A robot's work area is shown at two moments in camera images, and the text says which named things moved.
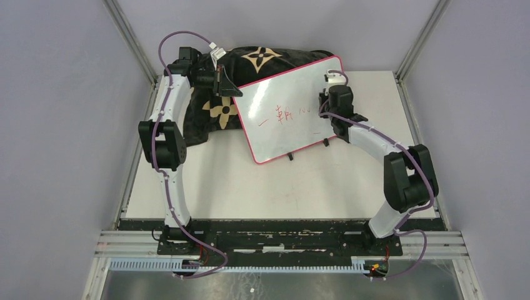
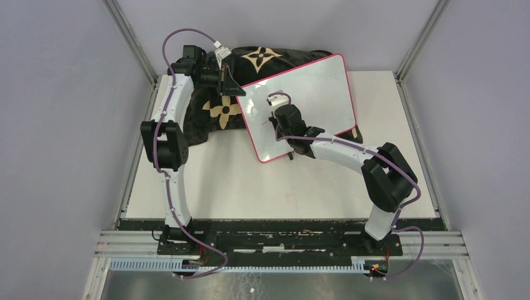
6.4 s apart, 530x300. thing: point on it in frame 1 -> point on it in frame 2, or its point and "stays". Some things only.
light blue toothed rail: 178,264 stays
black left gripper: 223,85 stays
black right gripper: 323,97 -> 274,118
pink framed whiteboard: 280,114 stays
